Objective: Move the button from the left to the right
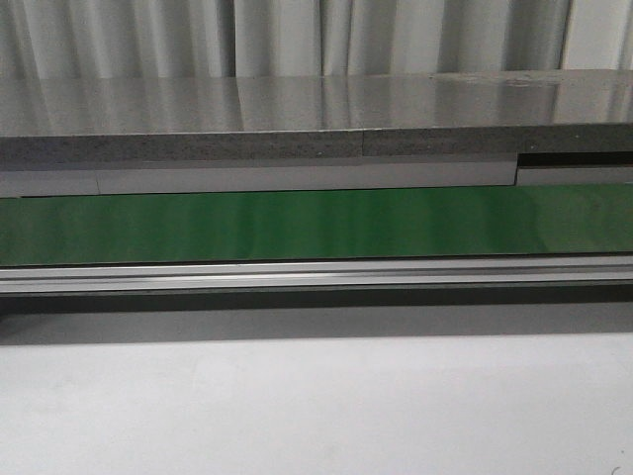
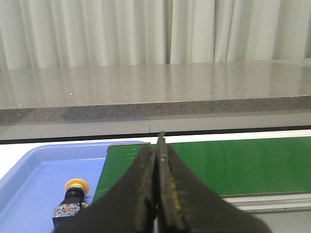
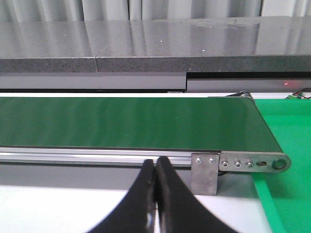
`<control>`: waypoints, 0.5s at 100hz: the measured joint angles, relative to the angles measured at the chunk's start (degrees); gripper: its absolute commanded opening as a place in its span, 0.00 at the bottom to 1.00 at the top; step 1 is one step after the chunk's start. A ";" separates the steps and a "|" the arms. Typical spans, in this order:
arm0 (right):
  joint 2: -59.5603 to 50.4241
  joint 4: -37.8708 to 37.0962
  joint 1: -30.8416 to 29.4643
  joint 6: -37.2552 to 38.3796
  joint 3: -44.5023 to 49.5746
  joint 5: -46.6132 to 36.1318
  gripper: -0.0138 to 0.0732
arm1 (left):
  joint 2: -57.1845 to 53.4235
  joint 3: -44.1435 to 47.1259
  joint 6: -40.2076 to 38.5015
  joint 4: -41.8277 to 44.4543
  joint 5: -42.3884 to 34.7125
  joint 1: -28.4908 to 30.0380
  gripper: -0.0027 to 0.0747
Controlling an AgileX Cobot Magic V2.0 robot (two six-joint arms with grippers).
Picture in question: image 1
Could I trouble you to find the white pleated curtain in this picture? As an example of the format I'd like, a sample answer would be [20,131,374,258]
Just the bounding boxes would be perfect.
[1,1,632,79]

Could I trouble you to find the grey cabinet panel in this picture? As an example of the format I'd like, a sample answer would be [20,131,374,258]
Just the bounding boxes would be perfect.
[516,165,633,186]
[1,152,518,198]

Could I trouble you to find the grey cabinet front panel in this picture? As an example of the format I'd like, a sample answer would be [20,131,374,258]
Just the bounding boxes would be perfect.
[1,152,518,198]

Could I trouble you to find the dark grey stone countertop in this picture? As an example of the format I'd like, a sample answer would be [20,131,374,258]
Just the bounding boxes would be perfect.
[1,70,632,169]

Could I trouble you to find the aluminium conveyor side rail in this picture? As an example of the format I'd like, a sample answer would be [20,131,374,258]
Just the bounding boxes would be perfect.
[1,255,632,295]

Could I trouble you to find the grey right cabinet panel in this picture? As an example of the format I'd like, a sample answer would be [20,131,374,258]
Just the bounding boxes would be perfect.
[516,165,633,186]

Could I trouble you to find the green conveyor belt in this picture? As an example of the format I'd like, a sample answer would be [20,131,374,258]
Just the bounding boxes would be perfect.
[1,184,632,266]

